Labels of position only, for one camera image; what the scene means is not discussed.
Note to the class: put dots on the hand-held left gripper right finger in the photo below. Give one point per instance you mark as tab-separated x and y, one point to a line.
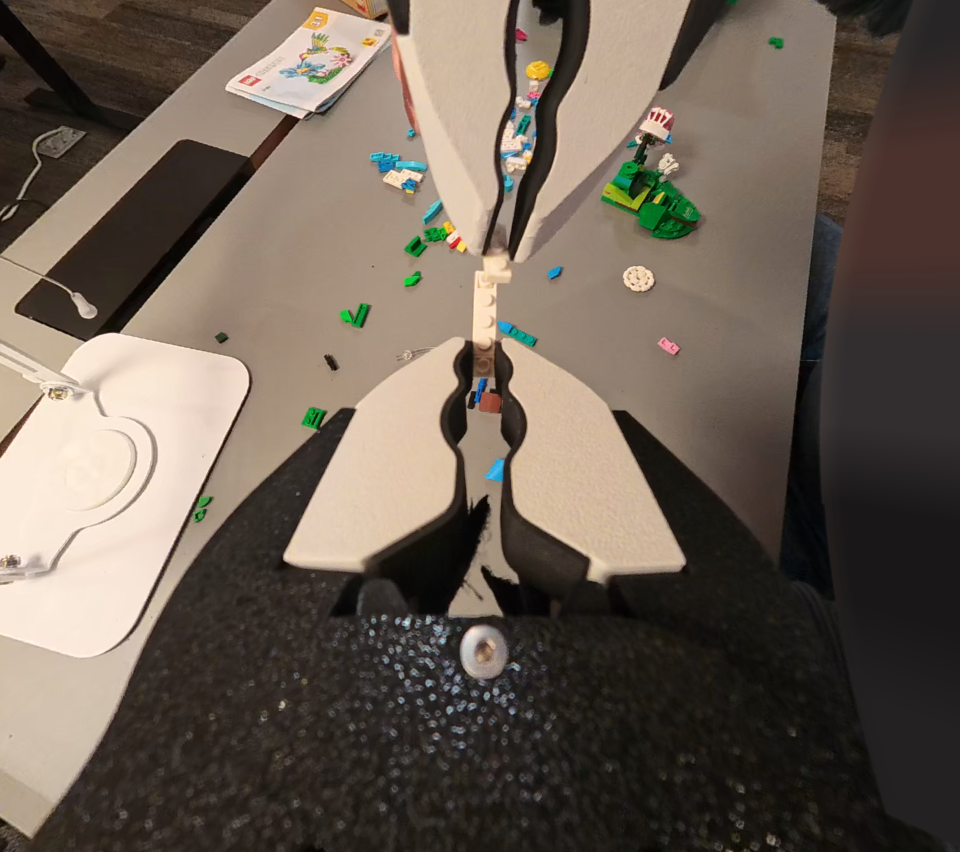
585	470

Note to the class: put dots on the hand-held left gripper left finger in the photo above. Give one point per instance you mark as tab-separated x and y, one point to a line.
390	462

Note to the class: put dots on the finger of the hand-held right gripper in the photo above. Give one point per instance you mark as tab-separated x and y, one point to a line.
457	42
637	5

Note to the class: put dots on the white lego column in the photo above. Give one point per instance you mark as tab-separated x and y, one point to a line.
486	320

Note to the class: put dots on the small white lego piece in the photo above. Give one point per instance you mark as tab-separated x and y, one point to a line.
496	265

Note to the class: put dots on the blue lego slope piece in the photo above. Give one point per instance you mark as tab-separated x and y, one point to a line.
495	470

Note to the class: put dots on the clear lego piece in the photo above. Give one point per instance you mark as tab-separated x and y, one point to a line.
409	354

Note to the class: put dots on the brown lego brick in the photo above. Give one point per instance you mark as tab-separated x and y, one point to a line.
490	403

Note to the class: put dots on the pile of mixed lego pieces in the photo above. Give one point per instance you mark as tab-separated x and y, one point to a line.
397	174

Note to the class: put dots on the lego instruction booklet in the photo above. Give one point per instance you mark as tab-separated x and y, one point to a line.
311	61

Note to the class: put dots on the pink lego piece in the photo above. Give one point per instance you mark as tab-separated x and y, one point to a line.
669	345

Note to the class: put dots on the white round lego piece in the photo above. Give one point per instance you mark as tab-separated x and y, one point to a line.
640	279

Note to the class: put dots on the green lego plant build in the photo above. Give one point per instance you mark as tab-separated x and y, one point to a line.
660	204

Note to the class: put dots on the black desk mat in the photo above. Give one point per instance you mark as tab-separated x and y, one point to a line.
135	237

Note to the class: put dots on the grey floor outlet box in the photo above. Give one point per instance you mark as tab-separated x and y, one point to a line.
62	141

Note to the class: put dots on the black table leg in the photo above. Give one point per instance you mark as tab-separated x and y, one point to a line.
45	65

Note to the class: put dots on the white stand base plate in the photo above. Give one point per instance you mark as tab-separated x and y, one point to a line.
150	492

